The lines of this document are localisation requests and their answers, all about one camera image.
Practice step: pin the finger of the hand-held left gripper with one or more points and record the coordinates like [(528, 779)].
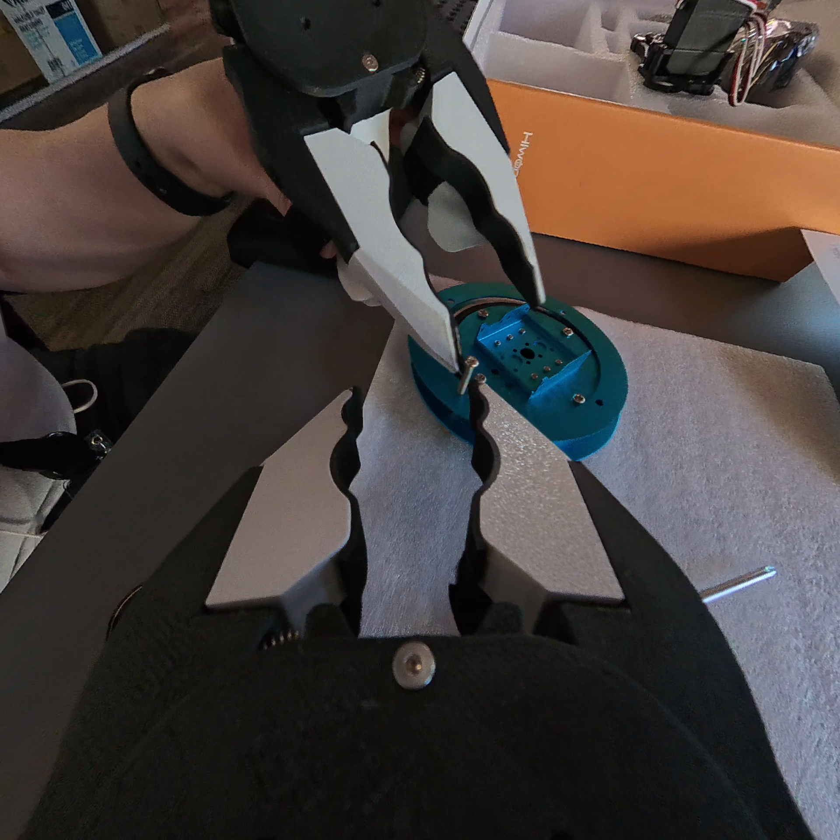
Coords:
[(354, 197), (485, 151)]

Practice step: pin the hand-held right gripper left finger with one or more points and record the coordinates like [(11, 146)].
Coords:
[(289, 525)]

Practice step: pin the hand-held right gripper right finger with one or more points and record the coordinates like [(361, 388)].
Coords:
[(551, 525)]

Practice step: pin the blue round metal base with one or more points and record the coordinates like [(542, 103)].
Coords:
[(590, 394)]

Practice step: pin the small metal screw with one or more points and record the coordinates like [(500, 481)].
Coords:
[(466, 377)]

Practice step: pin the grey desk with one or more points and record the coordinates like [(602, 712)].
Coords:
[(229, 426)]

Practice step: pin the person's left hand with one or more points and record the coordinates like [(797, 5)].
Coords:
[(197, 124)]

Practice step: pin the white foam box insert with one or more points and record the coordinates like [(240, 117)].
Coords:
[(525, 46)]

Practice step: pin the white foam sheet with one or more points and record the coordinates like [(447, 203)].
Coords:
[(689, 472)]

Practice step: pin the orange kit box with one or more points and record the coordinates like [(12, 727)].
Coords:
[(656, 184)]

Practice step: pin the large brown cardboard box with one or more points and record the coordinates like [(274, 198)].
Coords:
[(124, 13)]

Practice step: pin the person's dark trousers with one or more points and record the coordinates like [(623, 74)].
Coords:
[(131, 374)]

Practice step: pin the black wristband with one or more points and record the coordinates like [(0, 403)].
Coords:
[(131, 164)]

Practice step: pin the black servo motor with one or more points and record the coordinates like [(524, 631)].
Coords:
[(695, 46)]

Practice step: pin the person's white hoodie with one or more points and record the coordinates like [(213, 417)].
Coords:
[(33, 525)]

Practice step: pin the white blue printed box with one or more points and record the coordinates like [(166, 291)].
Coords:
[(59, 46)]

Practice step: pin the shiny black parts bag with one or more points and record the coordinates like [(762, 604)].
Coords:
[(787, 59)]

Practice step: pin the open instruction booklet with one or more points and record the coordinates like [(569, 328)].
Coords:
[(827, 262)]

